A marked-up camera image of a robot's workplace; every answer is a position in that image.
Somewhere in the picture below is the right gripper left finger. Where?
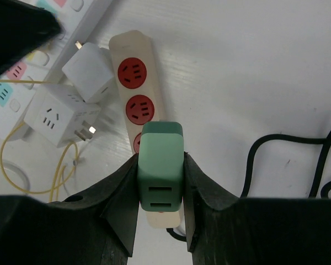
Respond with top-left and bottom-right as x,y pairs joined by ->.
0,155 -> 139,264

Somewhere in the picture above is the white multicolour power strip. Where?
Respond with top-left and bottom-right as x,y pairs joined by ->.
0,0 -> 111,139

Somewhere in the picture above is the green usb charger plug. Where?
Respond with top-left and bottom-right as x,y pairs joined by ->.
137,121 -> 184,212

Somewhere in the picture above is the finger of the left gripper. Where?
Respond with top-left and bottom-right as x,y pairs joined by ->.
0,1 -> 61,76

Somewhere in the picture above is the white cube socket adapter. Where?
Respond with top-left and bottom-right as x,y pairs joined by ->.
24,83 -> 101,147

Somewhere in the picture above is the beige red power strip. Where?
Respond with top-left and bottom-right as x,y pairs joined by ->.
109,30 -> 182,229

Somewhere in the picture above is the black power cord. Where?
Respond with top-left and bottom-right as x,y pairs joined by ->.
165,118 -> 331,243

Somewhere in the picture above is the white charger block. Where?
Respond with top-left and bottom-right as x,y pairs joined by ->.
62,42 -> 116,103

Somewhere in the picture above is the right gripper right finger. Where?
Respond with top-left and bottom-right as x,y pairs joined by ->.
184,154 -> 331,264

